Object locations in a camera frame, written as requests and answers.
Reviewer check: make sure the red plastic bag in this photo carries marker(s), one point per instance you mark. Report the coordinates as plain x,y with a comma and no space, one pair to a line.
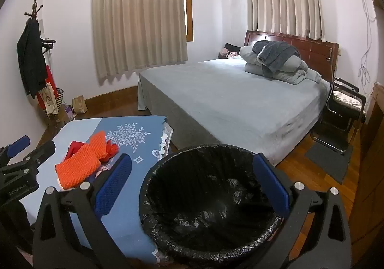
75,149

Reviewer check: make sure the striped bag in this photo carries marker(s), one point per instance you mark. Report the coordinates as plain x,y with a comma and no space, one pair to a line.
60,96

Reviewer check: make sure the wooden window frame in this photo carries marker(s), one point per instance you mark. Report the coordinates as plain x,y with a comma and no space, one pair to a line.
189,2

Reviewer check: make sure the purple white appliance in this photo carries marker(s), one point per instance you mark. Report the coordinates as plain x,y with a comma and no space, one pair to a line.
68,110

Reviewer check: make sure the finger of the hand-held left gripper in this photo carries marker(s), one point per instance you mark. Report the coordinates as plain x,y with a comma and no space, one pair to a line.
18,144
42,153

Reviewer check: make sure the black metal chair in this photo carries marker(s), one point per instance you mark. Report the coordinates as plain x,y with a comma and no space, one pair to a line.
349,111

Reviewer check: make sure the brown paper bag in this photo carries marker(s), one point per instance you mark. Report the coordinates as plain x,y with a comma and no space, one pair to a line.
79,105

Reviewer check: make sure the wide beige curtain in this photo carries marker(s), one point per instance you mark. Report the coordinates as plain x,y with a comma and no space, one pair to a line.
135,17

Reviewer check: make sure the blue printed tablecloth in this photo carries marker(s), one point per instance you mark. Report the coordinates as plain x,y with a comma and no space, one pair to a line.
150,125

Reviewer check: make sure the pink cloth bundle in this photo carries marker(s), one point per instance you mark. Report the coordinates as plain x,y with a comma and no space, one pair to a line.
223,53

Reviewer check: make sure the wooden coat rack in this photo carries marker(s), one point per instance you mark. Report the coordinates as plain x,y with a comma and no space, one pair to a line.
35,6

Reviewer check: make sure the waste bin with black liner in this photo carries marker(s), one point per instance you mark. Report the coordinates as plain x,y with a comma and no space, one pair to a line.
210,197

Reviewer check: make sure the wooden headboard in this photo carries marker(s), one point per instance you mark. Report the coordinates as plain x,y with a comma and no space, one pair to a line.
315,50

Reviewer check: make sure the black hanger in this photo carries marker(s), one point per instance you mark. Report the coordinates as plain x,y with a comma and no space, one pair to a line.
48,42

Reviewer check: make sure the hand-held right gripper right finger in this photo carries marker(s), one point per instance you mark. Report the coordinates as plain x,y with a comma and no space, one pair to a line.
270,185

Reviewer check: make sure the folded grey duvet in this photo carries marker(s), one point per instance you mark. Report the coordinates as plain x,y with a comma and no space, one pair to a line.
288,72

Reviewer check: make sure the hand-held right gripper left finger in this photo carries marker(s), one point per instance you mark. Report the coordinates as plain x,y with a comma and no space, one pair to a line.
115,179

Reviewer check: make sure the dark grey towel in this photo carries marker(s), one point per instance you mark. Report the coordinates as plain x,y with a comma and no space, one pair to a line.
279,50

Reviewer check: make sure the pink wrapper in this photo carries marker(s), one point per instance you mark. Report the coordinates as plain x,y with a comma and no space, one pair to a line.
103,169

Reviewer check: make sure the patterned seat cushion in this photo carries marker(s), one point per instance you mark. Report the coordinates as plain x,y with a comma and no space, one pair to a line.
348,98

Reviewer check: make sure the wooden desk cabinet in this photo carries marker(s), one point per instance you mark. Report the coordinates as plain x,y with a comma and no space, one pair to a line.
372,167

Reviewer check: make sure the beige tote bag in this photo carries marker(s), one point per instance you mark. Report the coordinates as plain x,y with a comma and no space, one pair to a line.
49,101

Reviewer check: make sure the orange foam net sleeve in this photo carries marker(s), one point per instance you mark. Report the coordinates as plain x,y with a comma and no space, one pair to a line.
99,144
78,168

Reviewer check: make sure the bed with grey sheet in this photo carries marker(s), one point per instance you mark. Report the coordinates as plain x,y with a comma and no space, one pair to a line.
225,101

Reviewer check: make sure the grey floor mat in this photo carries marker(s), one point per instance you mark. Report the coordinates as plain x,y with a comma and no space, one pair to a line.
330,164

